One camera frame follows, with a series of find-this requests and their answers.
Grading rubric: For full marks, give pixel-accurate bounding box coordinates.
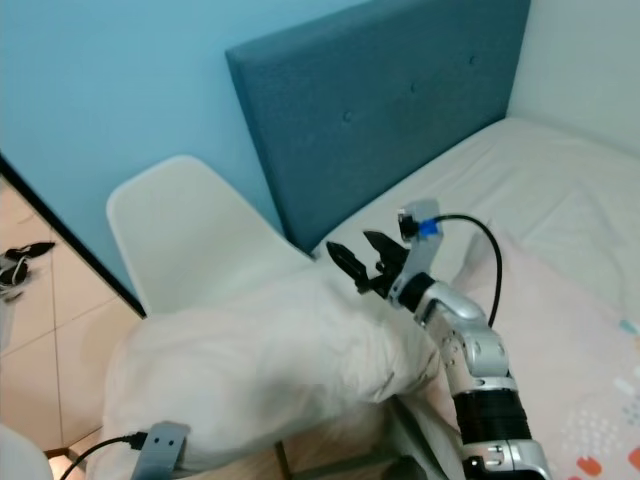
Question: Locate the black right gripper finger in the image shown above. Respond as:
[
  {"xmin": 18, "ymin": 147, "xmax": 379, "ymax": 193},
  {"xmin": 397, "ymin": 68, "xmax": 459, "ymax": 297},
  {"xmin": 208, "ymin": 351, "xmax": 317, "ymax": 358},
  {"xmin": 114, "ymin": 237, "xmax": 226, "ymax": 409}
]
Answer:
[
  {"xmin": 324, "ymin": 243, "xmax": 374, "ymax": 292},
  {"xmin": 362, "ymin": 230, "xmax": 408, "ymax": 266}
]

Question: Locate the white pillow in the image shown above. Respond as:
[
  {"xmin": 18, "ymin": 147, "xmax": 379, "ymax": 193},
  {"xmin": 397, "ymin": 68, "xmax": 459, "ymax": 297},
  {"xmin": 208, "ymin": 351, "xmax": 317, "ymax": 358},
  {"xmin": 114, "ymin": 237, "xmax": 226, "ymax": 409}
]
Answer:
[{"xmin": 102, "ymin": 261, "xmax": 444, "ymax": 477}]

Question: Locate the white plastic chair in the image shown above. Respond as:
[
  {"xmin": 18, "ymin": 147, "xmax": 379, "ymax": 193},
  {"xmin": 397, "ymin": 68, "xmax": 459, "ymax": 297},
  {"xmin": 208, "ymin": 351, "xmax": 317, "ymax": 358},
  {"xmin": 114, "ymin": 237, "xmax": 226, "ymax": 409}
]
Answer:
[{"xmin": 106, "ymin": 155, "xmax": 317, "ymax": 317}]

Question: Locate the blue upholstered headboard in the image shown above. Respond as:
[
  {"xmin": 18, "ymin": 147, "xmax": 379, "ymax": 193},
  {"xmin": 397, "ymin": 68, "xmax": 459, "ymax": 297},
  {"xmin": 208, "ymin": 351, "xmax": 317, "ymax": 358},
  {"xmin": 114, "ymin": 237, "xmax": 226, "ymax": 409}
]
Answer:
[{"xmin": 226, "ymin": 0, "xmax": 532, "ymax": 252}]

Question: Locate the white bed mattress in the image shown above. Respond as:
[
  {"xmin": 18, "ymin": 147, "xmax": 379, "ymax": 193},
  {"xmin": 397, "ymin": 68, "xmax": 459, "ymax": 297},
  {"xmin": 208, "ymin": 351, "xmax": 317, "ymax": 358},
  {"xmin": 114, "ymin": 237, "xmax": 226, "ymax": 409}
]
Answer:
[{"xmin": 310, "ymin": 117, "xmax": 640, "ymax": 301}]

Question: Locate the black object on floor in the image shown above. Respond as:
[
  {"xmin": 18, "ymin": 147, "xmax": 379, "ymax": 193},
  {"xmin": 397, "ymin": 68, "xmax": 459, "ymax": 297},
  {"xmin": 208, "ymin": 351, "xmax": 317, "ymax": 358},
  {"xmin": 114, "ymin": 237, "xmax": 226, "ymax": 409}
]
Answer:
[{"xmin": 2, "ymin": 240, "xmax": 54, "ymax": 302}]

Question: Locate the black skirting board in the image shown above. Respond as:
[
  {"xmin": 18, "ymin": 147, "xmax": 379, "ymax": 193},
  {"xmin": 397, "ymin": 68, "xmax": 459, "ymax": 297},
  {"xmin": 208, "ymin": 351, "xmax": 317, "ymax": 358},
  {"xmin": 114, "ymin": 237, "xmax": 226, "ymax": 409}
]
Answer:
[{"xmin": 0, "ymin": 155, "xmax": 147, "ymax": 320}]

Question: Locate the white rounded object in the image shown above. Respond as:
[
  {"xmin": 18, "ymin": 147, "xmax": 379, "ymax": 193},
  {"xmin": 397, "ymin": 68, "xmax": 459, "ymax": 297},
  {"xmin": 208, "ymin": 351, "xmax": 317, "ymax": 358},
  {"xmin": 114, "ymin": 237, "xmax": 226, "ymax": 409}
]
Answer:
[{"xmin": 0, "ymin": 424, "xmax": 52, "ymax": 480}]

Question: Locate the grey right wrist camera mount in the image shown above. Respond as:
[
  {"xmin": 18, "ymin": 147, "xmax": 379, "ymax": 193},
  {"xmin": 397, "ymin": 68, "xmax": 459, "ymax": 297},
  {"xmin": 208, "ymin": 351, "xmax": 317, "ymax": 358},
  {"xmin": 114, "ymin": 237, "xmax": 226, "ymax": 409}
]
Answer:
[{"xmin": 396, "ymin": 198, "xmax": 444, "ymax": 292}]

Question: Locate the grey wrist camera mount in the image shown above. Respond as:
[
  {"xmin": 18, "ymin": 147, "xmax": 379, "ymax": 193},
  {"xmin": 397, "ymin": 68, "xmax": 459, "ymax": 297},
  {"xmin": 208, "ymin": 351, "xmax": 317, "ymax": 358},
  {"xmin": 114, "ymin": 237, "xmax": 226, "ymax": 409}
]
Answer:
[
  {"xmin": 142, "ymin": 421, "xmax": 192, "ymax": 480},
  {"xmin": 396, "ymin": 198, "xmax": 444, "ymax": 292}
]

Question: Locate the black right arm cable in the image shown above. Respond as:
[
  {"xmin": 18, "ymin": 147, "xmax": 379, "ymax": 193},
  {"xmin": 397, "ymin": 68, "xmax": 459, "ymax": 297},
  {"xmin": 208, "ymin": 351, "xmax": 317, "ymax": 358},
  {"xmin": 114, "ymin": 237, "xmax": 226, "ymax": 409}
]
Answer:
[{"xmin": 438, "ymin": 213, "xmax": 504, "ymax": 329}]

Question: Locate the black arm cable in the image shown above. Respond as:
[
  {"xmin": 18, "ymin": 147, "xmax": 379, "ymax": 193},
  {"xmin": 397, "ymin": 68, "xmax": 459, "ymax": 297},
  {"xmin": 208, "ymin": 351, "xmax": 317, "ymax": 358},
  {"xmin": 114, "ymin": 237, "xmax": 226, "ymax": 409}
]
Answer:
[
  {"xmin": 438, "ymin": 213, "xmax": 504, "ymax": 329},
  {"xmin": 67, "ymin": 431, "xmax": 152, "ymax": 473}
]

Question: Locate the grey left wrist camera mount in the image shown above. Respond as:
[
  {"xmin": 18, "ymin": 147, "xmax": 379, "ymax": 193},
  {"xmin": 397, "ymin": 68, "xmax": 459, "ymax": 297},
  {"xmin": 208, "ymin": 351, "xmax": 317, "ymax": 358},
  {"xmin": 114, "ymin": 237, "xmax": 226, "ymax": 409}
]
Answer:
[{"xmin": 142, "ymin": 421, "xmax": 192, "ymax": 480}]

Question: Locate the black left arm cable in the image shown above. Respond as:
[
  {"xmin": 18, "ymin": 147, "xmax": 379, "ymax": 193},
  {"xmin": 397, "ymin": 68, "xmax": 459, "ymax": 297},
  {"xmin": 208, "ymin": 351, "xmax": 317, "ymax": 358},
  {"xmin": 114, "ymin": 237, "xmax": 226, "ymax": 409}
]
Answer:
[{"xmin": 67, "ymin": 431, "xmax": 152, "ymax": 473}]

